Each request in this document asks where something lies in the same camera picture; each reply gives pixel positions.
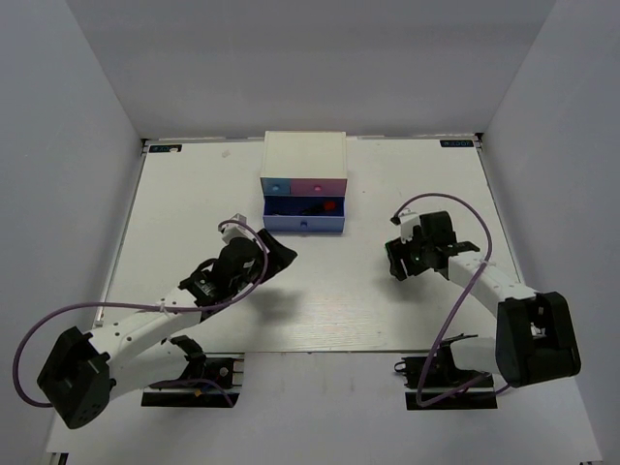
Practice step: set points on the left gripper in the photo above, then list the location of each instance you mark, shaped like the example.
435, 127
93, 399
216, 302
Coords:
280, 257

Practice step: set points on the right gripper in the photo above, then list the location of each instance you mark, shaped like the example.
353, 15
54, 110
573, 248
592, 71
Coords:
397, 250

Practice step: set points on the wide blue drawer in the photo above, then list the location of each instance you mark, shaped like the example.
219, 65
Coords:
333, 222

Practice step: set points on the orange cap highlighter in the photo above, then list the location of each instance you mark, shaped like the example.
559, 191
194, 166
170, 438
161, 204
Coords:
319, 209

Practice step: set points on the small blue drawer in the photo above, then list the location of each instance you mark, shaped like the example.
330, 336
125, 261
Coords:
276, 186

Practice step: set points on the pink drawer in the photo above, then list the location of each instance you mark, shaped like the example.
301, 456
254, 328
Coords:
325, 187

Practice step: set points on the white drawer organizer box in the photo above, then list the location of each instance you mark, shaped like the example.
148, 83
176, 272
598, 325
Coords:
304, 155

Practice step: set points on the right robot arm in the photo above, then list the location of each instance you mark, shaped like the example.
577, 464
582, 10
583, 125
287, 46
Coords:
534, 340

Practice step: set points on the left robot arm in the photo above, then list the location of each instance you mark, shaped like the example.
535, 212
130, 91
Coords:
150, 349

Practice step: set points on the right corner label sticker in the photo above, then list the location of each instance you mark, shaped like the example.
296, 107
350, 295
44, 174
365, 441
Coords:
455, 143

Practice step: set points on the corner label sticker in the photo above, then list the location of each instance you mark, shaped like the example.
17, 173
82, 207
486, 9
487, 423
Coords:
165, 148
455, 143

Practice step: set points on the left corner label sticker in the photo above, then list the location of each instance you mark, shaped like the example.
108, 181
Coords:
165, 148

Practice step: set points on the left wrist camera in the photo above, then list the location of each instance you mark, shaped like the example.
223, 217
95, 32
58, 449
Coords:
235, 229

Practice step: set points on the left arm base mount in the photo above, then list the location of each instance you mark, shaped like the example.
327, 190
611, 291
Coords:
213, 382

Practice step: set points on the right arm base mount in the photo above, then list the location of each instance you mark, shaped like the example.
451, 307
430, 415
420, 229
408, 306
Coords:
442, 378

